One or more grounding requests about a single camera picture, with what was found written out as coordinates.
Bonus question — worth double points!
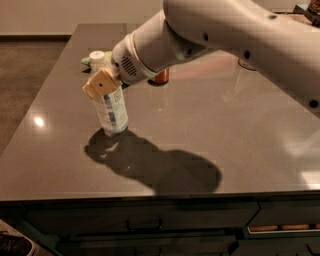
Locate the dark cabinet drawer front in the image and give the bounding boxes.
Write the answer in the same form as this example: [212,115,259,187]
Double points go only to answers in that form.
[26,202,258,234]

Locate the dark shoe on floor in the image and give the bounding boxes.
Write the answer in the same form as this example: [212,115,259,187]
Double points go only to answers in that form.
[0,233,35,256]

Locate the red soda can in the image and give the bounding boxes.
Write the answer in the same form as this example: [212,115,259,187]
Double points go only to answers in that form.
[149,68,169,85]

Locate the wire mesh pencil cup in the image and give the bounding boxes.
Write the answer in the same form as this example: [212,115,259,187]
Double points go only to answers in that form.
[238,58,256,71]

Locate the green chip bag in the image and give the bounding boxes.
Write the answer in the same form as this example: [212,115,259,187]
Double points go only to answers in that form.
[81,51,112,67]

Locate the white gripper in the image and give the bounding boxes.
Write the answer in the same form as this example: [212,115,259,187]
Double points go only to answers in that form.
[82,33,156,99]

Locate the clear blue-labelled plastic bottle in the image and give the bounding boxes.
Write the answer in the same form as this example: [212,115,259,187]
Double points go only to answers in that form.
[88,59,128,136]

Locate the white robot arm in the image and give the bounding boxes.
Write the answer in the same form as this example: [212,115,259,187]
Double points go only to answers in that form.
[111,0,320,116]

